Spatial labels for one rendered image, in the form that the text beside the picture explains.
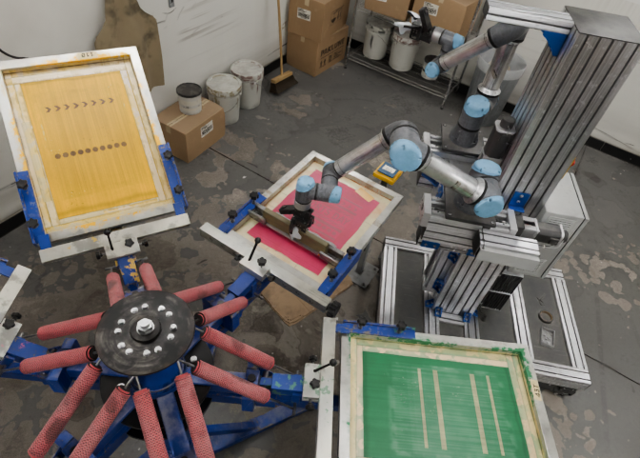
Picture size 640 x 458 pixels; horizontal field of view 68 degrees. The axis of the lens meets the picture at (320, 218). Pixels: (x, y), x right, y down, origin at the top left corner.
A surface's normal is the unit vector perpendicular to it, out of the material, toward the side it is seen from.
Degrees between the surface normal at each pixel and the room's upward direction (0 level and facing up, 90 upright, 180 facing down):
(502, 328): 0
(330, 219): 0
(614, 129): 90
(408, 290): 0
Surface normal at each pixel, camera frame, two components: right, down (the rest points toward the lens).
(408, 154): -0.22, 0.65
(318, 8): -0.46, 0.59
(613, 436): 0.12, -0.69
